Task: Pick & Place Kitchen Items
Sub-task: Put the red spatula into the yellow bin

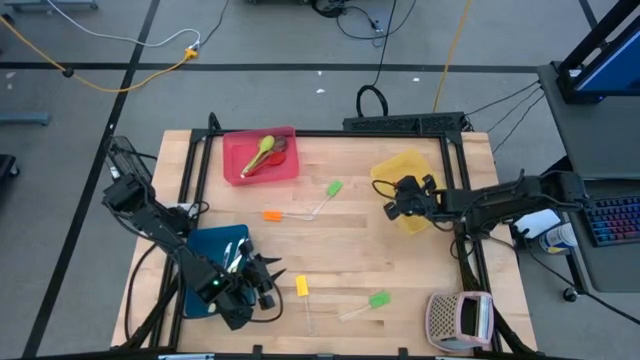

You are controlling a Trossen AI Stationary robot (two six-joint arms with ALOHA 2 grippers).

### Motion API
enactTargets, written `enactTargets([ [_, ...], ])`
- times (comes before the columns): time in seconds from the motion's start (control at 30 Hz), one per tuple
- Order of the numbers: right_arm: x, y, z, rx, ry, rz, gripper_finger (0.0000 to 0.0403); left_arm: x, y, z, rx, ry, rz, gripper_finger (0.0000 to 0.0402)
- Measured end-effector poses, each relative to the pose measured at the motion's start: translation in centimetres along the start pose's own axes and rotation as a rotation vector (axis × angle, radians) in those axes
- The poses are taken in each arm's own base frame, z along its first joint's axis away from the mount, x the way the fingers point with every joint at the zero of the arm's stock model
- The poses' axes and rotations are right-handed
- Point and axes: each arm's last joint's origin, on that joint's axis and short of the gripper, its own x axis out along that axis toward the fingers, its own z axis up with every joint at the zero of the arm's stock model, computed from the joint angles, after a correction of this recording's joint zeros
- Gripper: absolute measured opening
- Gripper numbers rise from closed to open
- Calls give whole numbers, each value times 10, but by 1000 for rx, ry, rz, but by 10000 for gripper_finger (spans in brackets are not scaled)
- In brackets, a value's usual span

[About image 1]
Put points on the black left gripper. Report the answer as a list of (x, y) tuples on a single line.
[(250, 280)]

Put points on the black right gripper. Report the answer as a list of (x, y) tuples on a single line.
[(417, 202)]

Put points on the yellow plastic bin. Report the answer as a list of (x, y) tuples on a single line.
[(395, 167)]

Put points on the blue plastic bin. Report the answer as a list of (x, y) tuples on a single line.
[(210, 245)]

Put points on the red plastic spoon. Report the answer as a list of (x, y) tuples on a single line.
[(276, 159)]

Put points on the pink plastic bin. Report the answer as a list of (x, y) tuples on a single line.
[(235, 160)]

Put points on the green plastic spoon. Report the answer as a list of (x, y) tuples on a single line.
[(267, 142)]

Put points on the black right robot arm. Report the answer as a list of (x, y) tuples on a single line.
[(500, 205)]

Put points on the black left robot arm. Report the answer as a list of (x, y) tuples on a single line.
[(165, 225)]

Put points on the black perforated box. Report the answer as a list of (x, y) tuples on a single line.
[(400, 122)]

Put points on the pink and grey basket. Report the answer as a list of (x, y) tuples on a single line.
[(442, 317)]

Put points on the white bottle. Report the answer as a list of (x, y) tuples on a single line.
[(560, 237)]

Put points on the black caster wheel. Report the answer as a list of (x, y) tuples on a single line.
[(571, 294)]

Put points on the backlit rainbow keyboard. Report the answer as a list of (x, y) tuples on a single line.
[(612, 220)]

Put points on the grey keyboard desk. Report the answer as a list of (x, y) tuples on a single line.
[(615, 270)]

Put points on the computer monitor blue screen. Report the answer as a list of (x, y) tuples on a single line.
[(615, 70)]

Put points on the black floor object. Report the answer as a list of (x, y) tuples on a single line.
[(7, 165)]

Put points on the grey furniture foot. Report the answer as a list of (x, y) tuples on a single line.
[(50, 5), (25, 118)]

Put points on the black aluminium table frame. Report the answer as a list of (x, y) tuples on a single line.
[(325, 133)]

